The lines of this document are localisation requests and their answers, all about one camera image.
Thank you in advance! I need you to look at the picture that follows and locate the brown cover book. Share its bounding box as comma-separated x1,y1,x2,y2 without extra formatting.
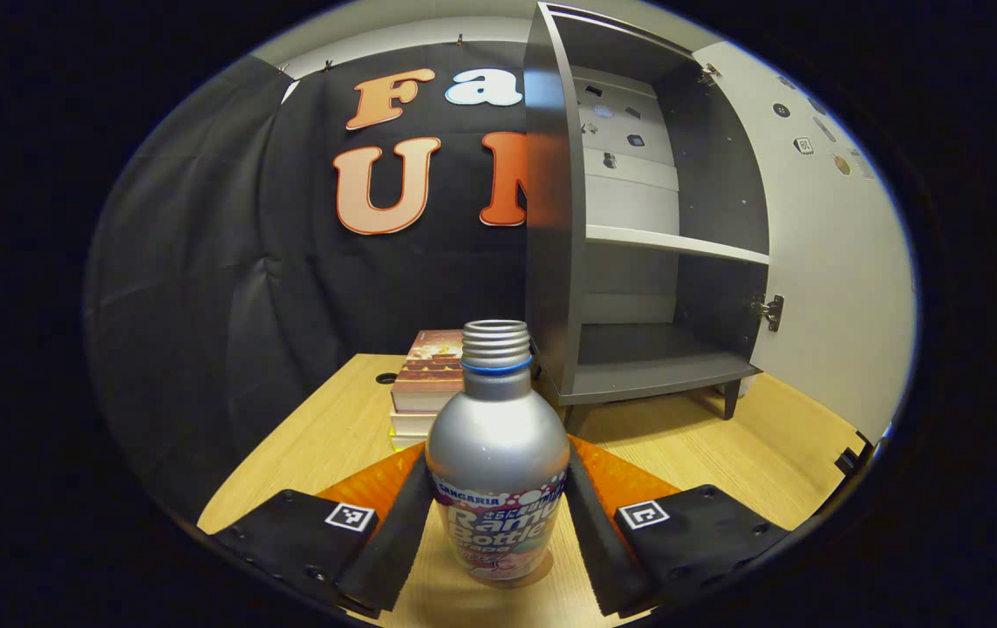
391,329,467,413

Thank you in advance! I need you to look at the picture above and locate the grey cabinet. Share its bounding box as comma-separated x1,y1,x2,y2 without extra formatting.
522,2,787,421

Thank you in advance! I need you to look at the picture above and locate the black backdrop cloth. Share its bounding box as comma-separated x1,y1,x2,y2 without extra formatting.
84,39,551,524

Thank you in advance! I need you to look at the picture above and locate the beige cabinet door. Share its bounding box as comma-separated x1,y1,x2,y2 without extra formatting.
694,39,918,441

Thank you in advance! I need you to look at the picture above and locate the silver bottle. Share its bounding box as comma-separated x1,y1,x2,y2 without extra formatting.
425,319,570,585

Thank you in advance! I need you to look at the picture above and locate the white cabinet shelf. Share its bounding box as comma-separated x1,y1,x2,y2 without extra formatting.
585,225,771,266

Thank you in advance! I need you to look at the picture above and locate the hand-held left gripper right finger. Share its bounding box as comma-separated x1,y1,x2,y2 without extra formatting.
563,434,791,618

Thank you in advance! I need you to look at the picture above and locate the row of black cloth clips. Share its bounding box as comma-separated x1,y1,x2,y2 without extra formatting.
278,33,466,72

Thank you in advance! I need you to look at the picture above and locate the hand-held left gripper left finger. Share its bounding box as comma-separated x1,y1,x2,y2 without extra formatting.
210,440,436,616

